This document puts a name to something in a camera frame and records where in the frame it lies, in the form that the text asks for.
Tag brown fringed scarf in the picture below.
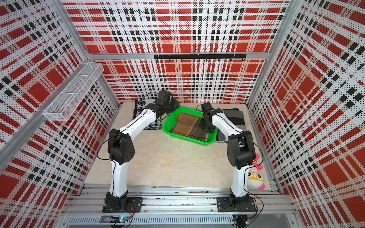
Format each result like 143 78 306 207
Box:
171 113 208 142

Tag green plastic basket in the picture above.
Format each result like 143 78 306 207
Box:
163 107 218 146

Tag black white houndstooth scarf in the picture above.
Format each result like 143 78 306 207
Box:
133 99 162 131

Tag grey black white checked scarf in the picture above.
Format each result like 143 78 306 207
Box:
215 108 246 143

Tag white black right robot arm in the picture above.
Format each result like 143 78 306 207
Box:
201 102 256 210

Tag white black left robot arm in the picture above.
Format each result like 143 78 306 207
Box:
103 98 180 212

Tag pink white plush toy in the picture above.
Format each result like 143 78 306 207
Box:
248 154 265 191

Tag green circuit board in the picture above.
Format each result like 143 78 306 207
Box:
109 216 131 223

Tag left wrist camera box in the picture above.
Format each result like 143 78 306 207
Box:
155 90 173 106

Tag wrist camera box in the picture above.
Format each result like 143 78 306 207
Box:
201 102 213 113
155 90 173 106

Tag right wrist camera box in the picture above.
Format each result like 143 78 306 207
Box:
201 102 213 113

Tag black wall hook rail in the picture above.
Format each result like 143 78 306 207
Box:
154 54 247 60

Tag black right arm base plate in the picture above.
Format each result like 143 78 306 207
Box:
216 196 256 212

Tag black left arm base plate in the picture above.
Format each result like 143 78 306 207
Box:
102 197 143 213

